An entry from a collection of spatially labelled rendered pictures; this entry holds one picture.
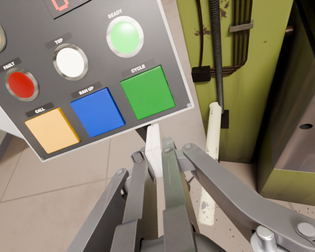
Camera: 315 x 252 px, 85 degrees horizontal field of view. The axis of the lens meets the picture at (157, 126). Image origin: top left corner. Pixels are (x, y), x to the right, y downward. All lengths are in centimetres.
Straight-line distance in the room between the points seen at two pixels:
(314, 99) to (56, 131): 51
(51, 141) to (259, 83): 63
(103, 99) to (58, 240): 147
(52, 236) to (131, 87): 156
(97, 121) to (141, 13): 19
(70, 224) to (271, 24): 164
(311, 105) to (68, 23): 48
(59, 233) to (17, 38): 150
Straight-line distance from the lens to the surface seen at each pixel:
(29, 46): 37
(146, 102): 30
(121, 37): 30
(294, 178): 89
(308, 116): 51
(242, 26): 54
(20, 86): 39
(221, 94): 68
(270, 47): 61
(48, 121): 38
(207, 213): 57
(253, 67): 64
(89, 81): 33
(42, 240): 181
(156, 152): 15
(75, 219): 163
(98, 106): 32
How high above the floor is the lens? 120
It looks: 50 degrees down
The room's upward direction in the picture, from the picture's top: 31 degrees counter-clockwise
